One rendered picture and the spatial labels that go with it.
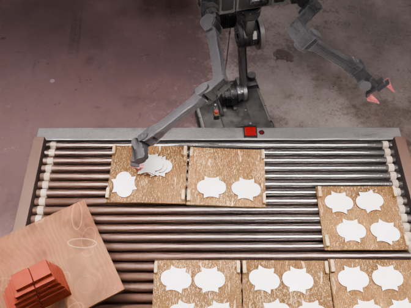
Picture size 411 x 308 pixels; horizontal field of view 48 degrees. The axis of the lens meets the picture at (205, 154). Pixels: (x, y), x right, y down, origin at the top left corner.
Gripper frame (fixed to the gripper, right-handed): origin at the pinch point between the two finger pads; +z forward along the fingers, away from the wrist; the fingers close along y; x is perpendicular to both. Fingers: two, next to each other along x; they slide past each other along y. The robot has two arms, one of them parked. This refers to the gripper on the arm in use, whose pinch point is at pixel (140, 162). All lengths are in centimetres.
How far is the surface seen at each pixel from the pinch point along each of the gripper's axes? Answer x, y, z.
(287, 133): -79, 31, 5
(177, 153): -18.3, 10.2, 3.8
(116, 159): 14.0, 2.7, 4.4
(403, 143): -143, 27, 0
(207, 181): -36.4, -6.6, 2.6
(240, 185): -54, -7, 2
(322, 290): -95, -58, 3
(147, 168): -4.1, -3.3, 0.1
